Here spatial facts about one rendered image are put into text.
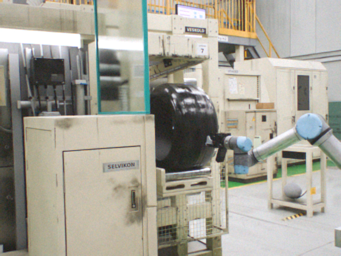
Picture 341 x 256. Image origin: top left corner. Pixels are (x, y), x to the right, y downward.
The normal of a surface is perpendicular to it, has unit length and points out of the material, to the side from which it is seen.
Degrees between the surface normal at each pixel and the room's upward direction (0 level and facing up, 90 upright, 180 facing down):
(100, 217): 90
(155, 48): 90
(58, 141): 90
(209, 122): 82
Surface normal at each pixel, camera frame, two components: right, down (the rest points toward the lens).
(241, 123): -0.77, 0.05
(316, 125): -0.56, -0.03
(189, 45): 0.50, 0.04
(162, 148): 0.40, -0.54
